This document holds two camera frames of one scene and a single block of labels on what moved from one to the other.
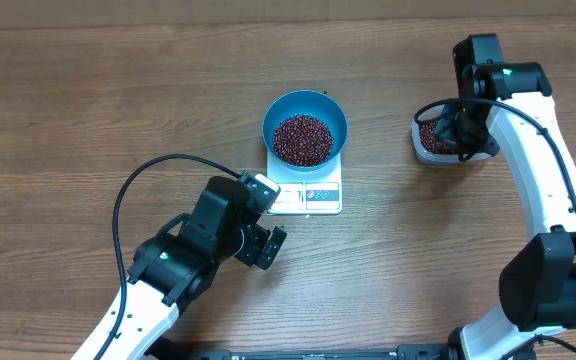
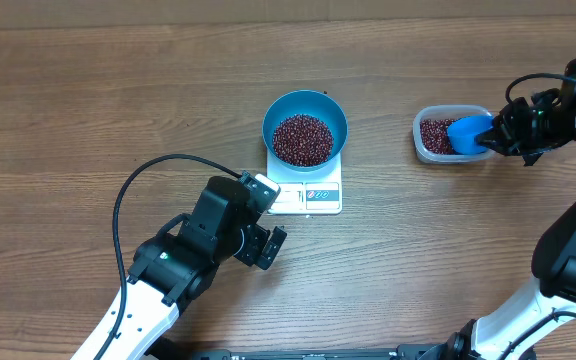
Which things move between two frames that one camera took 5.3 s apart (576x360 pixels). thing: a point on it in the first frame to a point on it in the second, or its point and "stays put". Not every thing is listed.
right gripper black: (447, 133) to (508, 134)
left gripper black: (256, 238) stays put
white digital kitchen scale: (312, 192) stays put
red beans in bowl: (302, 140) stays put
